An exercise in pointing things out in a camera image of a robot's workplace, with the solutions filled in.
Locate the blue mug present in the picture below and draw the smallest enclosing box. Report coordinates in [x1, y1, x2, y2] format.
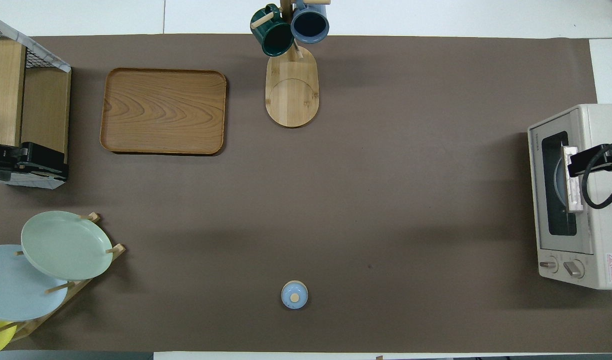
[290, 0, 330, 45]

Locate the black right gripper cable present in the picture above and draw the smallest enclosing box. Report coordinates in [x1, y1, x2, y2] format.
[581, 141, 612, 210]

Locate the pale blue racked plate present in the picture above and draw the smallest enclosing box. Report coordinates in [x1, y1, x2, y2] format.
[0, 244, 69, 322]

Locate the wooden serving tray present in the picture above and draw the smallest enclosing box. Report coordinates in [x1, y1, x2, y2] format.
[100, 67, 228, 156]

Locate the wire and wood shelf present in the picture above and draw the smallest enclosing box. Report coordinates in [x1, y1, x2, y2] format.
[0, 11, 73, 190]

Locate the light blue plate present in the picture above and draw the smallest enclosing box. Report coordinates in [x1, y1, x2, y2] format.
[554, 159, 569, 205]

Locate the brown table mat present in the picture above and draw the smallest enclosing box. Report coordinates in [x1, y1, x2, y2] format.
[0, 33, 612, 353]

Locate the dark green mug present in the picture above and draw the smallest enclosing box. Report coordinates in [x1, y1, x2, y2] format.
[250, 4, 295, 57]

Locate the toaster oven glass door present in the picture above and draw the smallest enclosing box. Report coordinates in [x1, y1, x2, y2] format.
[528, 111, 594, 255]

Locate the pale green plate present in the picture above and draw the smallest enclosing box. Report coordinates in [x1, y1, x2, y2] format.
[21, 210, 114, 281]

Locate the wooden plate rack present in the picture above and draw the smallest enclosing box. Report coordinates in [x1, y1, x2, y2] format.
[0, 212, 127, 343]

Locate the wooden mug tree stand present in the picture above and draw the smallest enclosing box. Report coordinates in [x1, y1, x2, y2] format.
[250, 0, 332, 129]

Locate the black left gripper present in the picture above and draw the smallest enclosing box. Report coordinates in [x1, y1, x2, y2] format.
[0, 129, 69, 182]

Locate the beige toaster oven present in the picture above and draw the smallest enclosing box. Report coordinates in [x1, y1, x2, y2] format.
[527, 103, 612, 290]

